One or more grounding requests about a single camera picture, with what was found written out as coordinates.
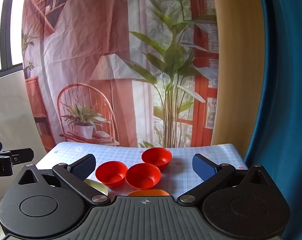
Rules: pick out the blue plaid tablecloth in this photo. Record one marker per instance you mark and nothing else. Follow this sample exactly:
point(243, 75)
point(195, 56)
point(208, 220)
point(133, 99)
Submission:
point(131, 152)

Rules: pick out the dark window frame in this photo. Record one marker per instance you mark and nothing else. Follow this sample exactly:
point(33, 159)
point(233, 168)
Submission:
point(6, 30)

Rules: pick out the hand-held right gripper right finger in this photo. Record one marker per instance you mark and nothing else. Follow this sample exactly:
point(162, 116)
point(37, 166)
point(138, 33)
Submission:
point(203, 167)

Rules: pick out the printed backdrop cloth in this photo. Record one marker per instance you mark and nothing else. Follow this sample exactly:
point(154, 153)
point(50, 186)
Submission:
point(91, 42)

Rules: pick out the orange bowl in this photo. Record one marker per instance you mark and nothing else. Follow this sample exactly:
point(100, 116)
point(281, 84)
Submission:
point(148, 193)

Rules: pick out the blue curtain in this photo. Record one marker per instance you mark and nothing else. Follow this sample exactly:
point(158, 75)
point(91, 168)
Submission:
point(286, 80)

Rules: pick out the yellow-green plate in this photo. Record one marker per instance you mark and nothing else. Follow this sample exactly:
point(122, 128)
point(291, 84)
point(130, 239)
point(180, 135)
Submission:
point(98, 186)

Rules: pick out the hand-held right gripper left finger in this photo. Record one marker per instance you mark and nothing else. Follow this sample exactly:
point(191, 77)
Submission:
point(84, 168)

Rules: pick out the red plastic bowl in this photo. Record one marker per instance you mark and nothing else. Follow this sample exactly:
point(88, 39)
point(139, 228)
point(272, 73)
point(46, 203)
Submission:
point(143, 176)
point(157, 156)
point(111, 173)

